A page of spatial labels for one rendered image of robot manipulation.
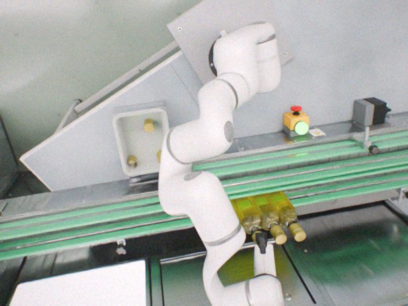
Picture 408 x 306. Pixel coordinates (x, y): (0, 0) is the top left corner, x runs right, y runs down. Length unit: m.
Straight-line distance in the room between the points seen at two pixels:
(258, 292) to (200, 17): 0.80
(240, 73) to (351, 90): 0.71
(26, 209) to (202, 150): 0.78
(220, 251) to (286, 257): 0.52
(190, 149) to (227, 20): 0.58
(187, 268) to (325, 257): 0.45
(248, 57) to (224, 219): 0.36
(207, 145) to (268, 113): 0.67
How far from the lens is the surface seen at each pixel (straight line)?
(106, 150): 1.28
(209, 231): 0.68
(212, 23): 1.17
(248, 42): 0.80
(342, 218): 1.43
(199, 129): 0.67
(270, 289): 0.76
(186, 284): 1.12
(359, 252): 1.30
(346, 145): 1.30
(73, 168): 1.33
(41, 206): 1.30
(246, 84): 0.80
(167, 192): 0.70
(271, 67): 0.90
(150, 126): 1.18
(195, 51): 1.16
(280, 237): 1.04
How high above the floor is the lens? 1.92
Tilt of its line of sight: 64 degrees down
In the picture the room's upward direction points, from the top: 158 degrees clockwise
